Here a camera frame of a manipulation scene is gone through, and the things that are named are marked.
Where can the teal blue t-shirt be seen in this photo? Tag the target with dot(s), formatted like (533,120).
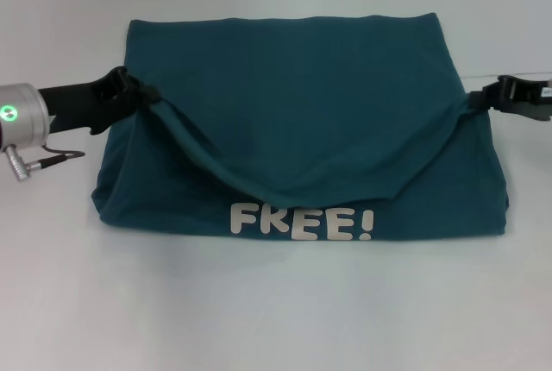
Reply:
(302,108)

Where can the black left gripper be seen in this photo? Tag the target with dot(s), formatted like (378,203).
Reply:
(82,105)

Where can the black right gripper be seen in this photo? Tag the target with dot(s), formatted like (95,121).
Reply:
(522,97)

